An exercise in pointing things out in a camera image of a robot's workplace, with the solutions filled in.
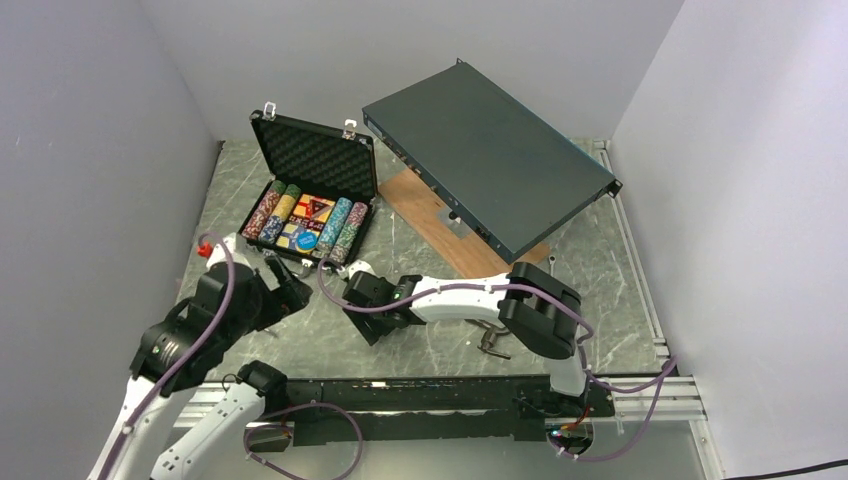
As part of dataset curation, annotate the blue round button chip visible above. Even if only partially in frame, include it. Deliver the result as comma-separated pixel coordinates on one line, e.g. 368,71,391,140
293,229,320,254

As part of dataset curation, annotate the red triangular token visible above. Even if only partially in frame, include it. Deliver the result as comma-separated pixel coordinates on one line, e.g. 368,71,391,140
309,199,335,221

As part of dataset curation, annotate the black poker chip case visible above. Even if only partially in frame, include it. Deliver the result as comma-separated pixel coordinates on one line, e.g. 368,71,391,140
239,102,377,267

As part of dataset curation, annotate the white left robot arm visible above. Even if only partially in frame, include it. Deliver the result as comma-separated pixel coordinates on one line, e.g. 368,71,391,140
89,255,312,479

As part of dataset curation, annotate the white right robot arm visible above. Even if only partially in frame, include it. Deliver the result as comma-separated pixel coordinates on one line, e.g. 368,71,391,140
335,262,590,415

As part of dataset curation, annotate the purple green chip row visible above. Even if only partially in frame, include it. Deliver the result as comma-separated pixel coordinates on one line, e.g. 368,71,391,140
329,202,368,265

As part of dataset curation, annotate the lower playing card deck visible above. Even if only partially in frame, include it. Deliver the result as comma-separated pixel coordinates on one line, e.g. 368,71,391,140
276,223,321,253

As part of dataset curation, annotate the playing card deck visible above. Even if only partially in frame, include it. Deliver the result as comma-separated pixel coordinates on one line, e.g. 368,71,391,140
292,193,336,223
276,223,321,253

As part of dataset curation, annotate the teal poker chip row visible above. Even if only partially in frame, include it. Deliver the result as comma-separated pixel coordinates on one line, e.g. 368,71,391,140
313,197,354,257

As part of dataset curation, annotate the yellow blue chip row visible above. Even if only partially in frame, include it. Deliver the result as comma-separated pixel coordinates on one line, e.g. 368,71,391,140
258,184,302,244

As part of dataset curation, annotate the upper playing card deck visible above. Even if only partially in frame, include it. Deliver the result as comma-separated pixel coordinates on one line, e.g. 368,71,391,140
292,193,336,223

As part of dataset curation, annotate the wooden board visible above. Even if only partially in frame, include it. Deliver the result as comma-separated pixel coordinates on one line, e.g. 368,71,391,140
379,170,512,278

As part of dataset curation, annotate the metal clamp tool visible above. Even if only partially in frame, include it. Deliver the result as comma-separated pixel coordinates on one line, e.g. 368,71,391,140
466,319,511,360

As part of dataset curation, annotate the dark rack server unit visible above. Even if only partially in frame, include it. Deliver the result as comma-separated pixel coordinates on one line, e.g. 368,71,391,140
362,60,622,263

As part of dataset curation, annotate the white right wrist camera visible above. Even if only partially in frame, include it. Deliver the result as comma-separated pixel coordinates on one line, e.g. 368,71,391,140
338,260,375,279

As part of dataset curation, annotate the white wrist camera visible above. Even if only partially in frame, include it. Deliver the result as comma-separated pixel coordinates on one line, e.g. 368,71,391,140
196,233,251,269
338,260,375,279

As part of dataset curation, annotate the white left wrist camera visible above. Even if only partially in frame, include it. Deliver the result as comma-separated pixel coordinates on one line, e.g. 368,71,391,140
196,233,251,269

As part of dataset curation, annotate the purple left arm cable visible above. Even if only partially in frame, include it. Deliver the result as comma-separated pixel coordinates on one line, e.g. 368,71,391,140
95,231,366,480

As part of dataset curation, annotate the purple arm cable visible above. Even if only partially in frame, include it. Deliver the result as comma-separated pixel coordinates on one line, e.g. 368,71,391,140
95,231,366,480
316,258,678,465

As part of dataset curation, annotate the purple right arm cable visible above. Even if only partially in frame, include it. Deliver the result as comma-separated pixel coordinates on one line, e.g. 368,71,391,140
316,258,678,465

